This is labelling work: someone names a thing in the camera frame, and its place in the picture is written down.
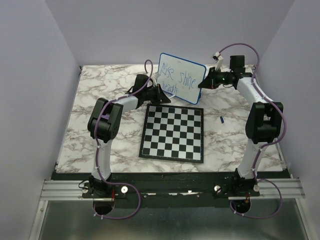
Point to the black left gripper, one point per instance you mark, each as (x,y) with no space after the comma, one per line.
(161,97)

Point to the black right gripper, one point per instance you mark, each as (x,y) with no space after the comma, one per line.
(208,82)

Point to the blue framed whiteboard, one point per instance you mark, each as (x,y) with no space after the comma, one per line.
(180,77)

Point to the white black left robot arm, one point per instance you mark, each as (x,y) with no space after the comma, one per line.
(104,124)

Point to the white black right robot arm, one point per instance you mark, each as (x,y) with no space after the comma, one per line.
(264,120)

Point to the black white chessboard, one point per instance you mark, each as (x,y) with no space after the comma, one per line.
(173,133)

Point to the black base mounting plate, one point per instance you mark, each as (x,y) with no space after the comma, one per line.
(131,192)

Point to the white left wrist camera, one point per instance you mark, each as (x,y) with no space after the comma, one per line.
(154,78)

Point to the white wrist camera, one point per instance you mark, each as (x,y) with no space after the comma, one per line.
(154,78)
(218,60)

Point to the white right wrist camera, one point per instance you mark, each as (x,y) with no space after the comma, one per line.
(218,60)

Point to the aluminium frame rail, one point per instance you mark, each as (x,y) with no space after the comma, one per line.
(278,213)

